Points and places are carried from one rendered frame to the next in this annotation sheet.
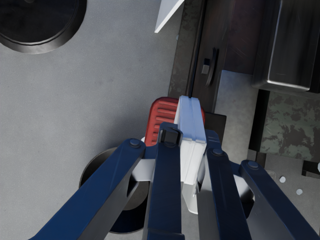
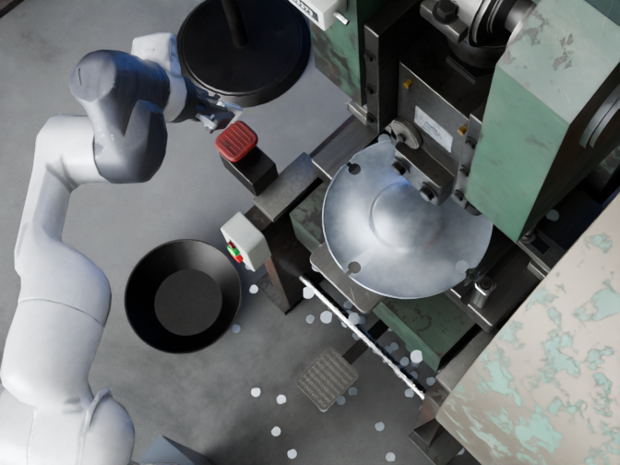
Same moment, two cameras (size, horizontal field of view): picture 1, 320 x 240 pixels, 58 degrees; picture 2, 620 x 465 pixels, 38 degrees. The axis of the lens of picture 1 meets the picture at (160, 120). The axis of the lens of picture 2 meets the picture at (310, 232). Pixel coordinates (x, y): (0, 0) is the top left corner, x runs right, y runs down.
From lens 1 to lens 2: 139 cm
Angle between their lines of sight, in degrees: 20
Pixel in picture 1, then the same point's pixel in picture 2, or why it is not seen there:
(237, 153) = (275, 206)
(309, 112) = not seen: hidden behind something
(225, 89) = (296, 163)
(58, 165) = (136, 230)
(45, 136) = (146, 189)
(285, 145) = (308, 220)
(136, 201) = (188, 328)
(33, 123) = not seen: hidden behind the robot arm
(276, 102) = (322, 190)
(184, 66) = not seen: hidden behind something
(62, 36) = (244, 99)
